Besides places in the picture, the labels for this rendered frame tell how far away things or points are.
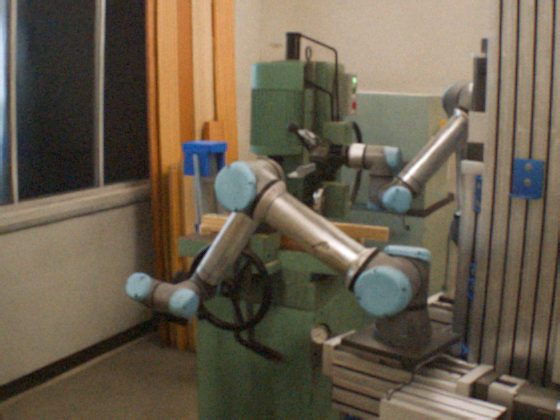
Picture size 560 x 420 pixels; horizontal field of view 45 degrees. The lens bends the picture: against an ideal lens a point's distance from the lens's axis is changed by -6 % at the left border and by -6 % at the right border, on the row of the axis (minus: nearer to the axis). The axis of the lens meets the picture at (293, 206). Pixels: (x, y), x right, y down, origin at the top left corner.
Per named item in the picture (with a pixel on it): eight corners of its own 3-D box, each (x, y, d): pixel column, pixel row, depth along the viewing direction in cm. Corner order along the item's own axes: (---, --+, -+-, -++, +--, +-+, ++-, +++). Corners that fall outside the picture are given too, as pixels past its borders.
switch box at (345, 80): (332, 115, 264) (334, 72, 262) (341, 115, 273) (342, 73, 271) (348, 116, 262) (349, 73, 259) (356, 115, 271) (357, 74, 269)
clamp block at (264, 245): (222, 260, 230) (222, 232, 228) (241, 251, 242) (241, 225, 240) (265, 265, 224) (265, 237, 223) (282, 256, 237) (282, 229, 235)
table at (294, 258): (162, 260, 239) (162, 243, 238) (206, 243, 266) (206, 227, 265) (334, 283, 216) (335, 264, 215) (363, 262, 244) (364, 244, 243)
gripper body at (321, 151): (311, 135, 219) (349, 138, 214) (319, 146, 227) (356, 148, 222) (306, 159, 217) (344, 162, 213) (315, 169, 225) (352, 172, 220)
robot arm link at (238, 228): (275, 146, 190) (190, 281, 208) (255, 149, 180) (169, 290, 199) (308, 173, 187) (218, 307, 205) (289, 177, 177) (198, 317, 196)
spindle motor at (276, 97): (240, 154, 241) (242, 62, 236) (262, 150, 257) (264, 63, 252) (289, 157, 234) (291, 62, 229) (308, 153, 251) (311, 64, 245)
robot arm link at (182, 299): (208, 285, 193) (175, 275, 197) (185, 295, 183) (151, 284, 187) (205, 312, 194) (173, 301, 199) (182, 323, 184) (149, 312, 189)
